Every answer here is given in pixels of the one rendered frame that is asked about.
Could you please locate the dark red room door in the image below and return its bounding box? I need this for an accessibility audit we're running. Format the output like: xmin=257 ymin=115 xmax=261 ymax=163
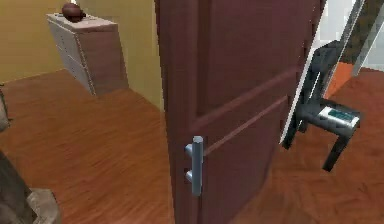
xmin=153 ymin=0 xmax=328 ymax=224

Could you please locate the pale chest of drawers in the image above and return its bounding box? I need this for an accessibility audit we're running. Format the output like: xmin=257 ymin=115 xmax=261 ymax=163
xmin=45 ymin=12 xmax=130 ymax=97

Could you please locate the black chair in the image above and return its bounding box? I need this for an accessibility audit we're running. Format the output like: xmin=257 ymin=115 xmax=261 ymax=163
xmin=281 ymin=39 xmax=362 ymax=173

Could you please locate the brown oval ball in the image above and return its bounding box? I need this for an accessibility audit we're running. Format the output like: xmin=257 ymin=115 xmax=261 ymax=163
xmin=61 ymin=2 xmax=87 ymax=24

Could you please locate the grey door handle bar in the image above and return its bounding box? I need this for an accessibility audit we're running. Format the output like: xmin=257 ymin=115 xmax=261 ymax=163
xmin=184 ymin=135 xmax=205 ymax=197

